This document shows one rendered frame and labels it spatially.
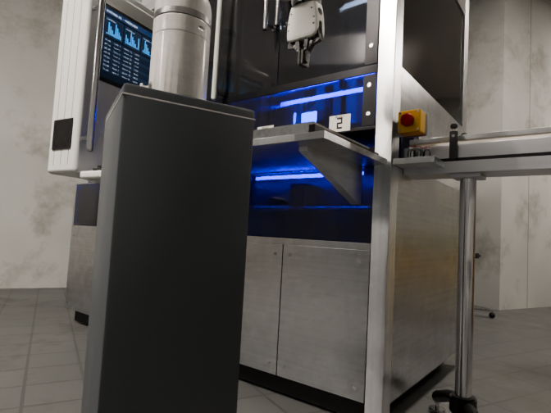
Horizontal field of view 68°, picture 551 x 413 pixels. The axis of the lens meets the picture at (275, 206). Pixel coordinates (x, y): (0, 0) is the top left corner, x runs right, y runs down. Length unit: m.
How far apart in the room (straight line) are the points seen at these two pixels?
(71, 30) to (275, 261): 1.19
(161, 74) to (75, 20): 1.03
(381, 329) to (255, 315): 0.52
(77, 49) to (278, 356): 1.38
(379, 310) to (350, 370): 0.23
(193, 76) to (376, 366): 1.02
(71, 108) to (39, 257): 2.76
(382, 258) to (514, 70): 3.88
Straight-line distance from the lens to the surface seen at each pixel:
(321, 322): 1.48
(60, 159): 1.74
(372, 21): 1.58
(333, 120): 1.51
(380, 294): 1.37
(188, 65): 0.88
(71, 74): 1.80
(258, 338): 1.66
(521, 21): 5.33
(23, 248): 4.36
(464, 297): 1.44
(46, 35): 4.68
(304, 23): 1.22
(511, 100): 4.88
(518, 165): 1.39
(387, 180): 1.37
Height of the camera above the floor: 0.62
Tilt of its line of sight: 4 degrees up
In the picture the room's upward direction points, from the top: 3 degrees clockwise
